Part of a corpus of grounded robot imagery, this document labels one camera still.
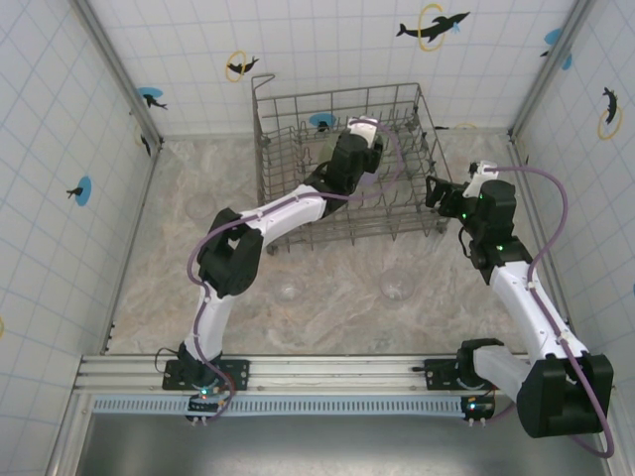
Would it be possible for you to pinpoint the grey wire dish rack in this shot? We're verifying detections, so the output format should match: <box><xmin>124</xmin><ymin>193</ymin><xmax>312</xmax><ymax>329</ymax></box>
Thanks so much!
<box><xmin>250</xmin><ymin>73</ymin><xmax>453</xmax><ymax>257</ymax></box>

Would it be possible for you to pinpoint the wide clear faceted glass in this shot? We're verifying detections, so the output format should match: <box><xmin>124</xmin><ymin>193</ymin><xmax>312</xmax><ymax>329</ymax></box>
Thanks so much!
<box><xmin>379</xmin><ymin>268</ymin><xmax>417</xmax><ymax>306</ymax></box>

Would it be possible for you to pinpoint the black controller circuit board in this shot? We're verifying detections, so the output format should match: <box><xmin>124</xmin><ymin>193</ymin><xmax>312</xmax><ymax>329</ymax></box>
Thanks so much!
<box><xmin>186</xmin><ymin>384</ymin><xmax>225</xmax><ymax>426</ymax></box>
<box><xmin>459</xmin><ymin>394</ymin><xmax>497</xmax><ymax>428</ymax></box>

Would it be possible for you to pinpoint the blue circle shark sticker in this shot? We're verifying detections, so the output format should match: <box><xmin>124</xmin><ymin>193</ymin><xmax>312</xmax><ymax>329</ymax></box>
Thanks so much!
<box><xmin>136</xmin><ymin>86</ymin><xmax>169</xmax><ymax>111</ymax></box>

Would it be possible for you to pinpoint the steel sheet panel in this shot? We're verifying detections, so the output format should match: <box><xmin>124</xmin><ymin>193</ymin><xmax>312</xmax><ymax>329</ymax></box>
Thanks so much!
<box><xmin>81</xmin><ymin>414</ymin><xmax>614</xmax><ymax>476</ymax></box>

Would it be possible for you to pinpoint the aluminium side rail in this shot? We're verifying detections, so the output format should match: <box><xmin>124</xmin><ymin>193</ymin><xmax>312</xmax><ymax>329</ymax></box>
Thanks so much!
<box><xmin>101</xmin><ymin>143</ymin><xmax>164</xmax><ymax>356</ymax></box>
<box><xmin>508</xmin><ymin>138</ymin><xmax>582</xmax><ymax>354</ymax></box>

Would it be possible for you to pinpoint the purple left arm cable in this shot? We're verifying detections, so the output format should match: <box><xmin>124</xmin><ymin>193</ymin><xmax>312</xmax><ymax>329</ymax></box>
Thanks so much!
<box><xmin>188</xmin><ymin>117</ymin><xmax>406</xmax><ymax>422</ymax></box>

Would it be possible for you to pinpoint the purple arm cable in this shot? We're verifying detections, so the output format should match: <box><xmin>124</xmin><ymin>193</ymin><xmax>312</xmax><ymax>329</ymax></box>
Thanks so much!
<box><xmin>188</xmin><ymin>117</ymin><xmax>406</xmax><ymax>422</ymax></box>
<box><xmin>465</xmin><ymin>165</ymin><xmax>616</xmax><ymax>458</ymax></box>

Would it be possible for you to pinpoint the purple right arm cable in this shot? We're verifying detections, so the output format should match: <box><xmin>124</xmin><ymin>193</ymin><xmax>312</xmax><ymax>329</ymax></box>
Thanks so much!
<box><xmin>465</xmin><ymin>165</ymin><xmax>616</xmax><ymax>458</ymax></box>

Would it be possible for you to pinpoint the seal yellow ring sticker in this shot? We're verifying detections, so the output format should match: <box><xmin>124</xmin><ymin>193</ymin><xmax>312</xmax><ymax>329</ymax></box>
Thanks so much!
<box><xmin>225</xmin><ymin>50</ymin><xmax>261</xmax><ymax>83</ymax></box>

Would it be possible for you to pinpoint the aluminium corner post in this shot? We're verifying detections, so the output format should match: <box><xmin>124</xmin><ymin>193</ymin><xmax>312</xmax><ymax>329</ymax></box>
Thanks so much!
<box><xmin>508</xmin><ymin>0</ymin><xmax>596</xmax><ymax>140</ymax></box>
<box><xmin>72</xmin><ymin>0</ymin><xmax>165</xmax><ymax>150</ymax></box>

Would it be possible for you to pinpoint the lizard yellow ring sticker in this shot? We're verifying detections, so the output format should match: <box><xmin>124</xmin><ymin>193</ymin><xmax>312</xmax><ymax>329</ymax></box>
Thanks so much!
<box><xmin>596</xmin><ymin>86</ymin><xmax>624</xmax><ymax>142</ymax></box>

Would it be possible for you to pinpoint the dolphin whale yellow ring sticker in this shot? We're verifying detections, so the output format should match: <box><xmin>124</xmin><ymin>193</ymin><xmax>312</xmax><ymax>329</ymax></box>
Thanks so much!
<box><xmin>395</xmin><ymin>3</ymin><xmax>471</xmax><ymax>54</ymax></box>

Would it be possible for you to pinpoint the blue patch wall sticker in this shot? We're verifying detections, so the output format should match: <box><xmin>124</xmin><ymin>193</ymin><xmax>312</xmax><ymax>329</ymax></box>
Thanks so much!
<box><xmin>539</xmin><ymin>27</ymin><xmax>574</xmax><ymax>71</ymax></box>

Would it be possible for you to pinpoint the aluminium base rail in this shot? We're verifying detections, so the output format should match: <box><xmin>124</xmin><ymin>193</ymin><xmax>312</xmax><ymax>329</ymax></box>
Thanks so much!
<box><xmin>72</xmin><ymin>352</ymin><xmax>619</xmax><ymax>397</ymax></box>

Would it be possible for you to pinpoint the pale blue slotted cable duct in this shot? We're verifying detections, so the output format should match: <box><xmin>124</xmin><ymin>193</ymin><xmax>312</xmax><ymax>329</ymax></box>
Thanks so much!
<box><xmin>91</xmin><ymin>395</ymin><xmax>497</xmax><ymax>417</ymax></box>

